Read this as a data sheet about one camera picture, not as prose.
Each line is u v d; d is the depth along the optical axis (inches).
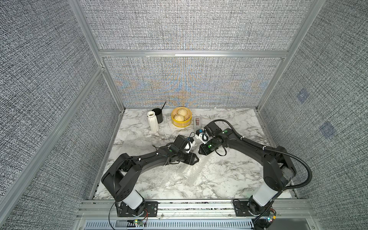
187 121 41.9
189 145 28.3
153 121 37.4
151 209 29.0
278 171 18.4
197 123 41.8
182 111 43.2
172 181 32.8
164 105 40.7
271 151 18.7
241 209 28.8
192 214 28.7
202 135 30.7
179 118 41.7
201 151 29.7
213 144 28.3
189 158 29.5
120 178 17.7
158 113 41.8
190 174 30.5
